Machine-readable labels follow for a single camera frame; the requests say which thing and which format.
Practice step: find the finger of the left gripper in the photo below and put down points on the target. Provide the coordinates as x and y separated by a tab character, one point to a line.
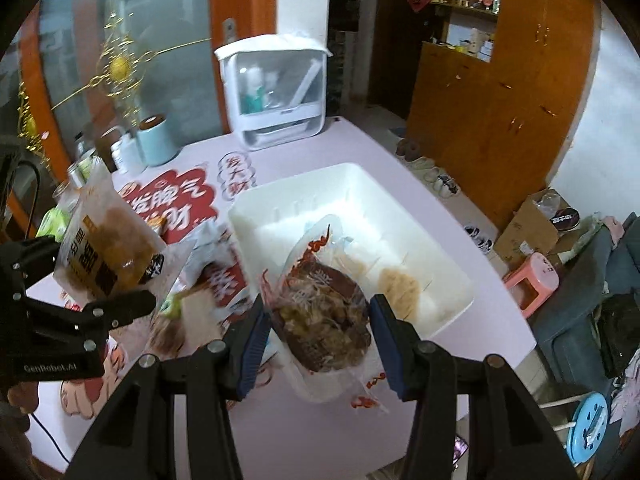
26	263
117	309

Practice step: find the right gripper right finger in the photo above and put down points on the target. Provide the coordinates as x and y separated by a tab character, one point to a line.
398	346

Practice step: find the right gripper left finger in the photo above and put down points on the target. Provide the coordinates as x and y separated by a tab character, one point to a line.
246	341

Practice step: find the yellow snack bag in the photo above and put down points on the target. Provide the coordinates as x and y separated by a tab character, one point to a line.
107	249

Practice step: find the brown dried-fruit snack bag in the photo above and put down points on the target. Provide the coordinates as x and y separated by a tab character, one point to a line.
321	316

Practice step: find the beige toast snack pack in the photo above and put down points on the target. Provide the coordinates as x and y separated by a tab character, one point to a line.
186	321

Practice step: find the clear rice cracker pack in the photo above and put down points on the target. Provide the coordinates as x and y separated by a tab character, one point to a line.
401	291

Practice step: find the white red snack bag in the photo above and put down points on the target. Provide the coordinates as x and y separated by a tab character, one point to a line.
214	265

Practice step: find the green tissue pack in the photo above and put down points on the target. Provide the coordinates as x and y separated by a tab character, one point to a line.
54	223

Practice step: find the clear glass jar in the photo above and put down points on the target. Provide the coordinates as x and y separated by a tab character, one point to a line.
66	197

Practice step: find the pink printed tablecloth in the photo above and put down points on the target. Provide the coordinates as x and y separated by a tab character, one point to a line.
277	434

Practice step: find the green label plastic bottle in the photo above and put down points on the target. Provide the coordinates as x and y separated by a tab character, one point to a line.
85	151

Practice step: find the white plastic storage bin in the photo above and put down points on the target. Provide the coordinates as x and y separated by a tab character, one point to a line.
369	234

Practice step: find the white squeeze bottle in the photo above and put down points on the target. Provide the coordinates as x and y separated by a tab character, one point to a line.
125	151

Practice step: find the pink plastic stool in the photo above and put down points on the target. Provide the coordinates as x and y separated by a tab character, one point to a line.
540	276

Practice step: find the grey sofa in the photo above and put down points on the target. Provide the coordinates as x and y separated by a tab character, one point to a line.
564	327

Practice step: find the cardboard box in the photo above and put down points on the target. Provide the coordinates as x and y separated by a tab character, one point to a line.
545	223

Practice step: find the teal cylinder container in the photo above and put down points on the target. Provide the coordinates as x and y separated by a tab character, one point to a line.
156	142

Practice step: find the blue round stool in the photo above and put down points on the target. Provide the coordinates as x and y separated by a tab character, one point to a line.
589	427

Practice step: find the gold door ornament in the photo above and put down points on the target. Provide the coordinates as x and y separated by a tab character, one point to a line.
120	70

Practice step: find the white countertop dish cabinet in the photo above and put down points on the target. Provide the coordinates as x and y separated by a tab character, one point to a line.
274	88

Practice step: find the orange wooden cabinet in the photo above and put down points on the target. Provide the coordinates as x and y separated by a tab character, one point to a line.
497	127

